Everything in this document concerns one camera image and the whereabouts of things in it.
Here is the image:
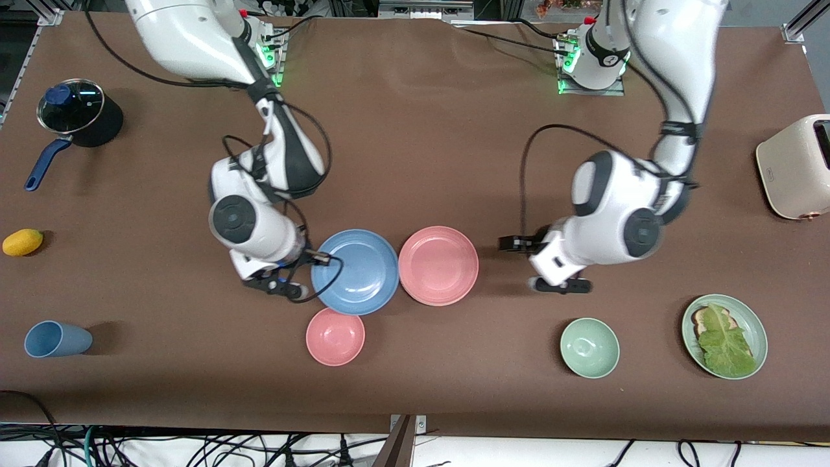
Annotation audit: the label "small pink bowl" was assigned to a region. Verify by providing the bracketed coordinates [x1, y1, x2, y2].
[305, 307, 366, 367]

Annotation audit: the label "black floor cable bundle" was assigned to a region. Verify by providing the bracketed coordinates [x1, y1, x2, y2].
[606, 439, 743, 467]
[0, 389, 390, 467]

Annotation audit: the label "grey power strip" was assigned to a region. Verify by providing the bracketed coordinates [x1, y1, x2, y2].
[378, 0, 475, 21]

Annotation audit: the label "black base cable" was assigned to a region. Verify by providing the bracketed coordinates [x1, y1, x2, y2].
[454, 18, 573, 58]
[265, 13, 326, 41]

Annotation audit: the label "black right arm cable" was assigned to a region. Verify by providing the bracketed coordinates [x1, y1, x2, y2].
[83, 0, 346, 304]

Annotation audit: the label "toasted bread slice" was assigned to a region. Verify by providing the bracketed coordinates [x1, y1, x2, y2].
[691, 307, 734, 339]

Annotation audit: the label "dark metal strut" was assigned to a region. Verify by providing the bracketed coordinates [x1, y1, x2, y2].
[371, 415, 416, 467]

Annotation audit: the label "blue plate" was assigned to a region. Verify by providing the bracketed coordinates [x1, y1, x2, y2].
[311, 229, 400, 317]

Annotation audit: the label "green plate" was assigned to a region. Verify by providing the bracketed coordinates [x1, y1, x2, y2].
[682, 294, 768, 380]

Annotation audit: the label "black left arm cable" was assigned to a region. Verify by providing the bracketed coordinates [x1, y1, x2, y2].
[517, 123, 662, 242]

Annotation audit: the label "yellow lemon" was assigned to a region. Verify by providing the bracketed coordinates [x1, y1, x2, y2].
[3, 228, 44, 257]

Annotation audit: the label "white power strip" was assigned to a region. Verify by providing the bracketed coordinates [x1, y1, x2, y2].
[256, 0, 309, 18]

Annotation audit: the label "beige toaster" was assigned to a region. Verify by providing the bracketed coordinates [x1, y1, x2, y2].
[756, 114, 830, 221]

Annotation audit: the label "colourful background items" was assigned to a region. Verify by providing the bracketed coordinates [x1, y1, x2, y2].
[535, 0, 605, 18]

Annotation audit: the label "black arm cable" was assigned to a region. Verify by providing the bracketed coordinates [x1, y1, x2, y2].
[83, 0, 346, 304]
[517, 123, 662, 242]

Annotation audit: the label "pink plate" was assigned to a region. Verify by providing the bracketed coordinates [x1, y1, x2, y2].
[398, 226, 479, 307]

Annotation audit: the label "aluminium frame profile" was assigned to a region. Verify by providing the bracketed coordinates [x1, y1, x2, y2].
[781, 0, 830, 45]
[0, 0, 67, 127]

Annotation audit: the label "black pot blue handle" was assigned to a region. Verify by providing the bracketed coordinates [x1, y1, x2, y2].
[25, 91, 125, 192]

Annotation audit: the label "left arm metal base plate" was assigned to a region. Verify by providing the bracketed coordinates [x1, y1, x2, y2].
[556, 36, 626, 97]

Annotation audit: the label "small green bowl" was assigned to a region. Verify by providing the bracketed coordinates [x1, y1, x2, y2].
[560, 317, 621, 379]

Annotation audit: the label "blue cup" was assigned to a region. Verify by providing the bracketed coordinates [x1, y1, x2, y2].
[24, 320, 93, 359]

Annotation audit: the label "brown table cover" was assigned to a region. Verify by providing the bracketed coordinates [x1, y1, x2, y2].
[0, 13, 830, 443]

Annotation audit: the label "green lettuce leaf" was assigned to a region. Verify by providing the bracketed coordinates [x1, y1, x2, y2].
[697, 302, 757, 377]

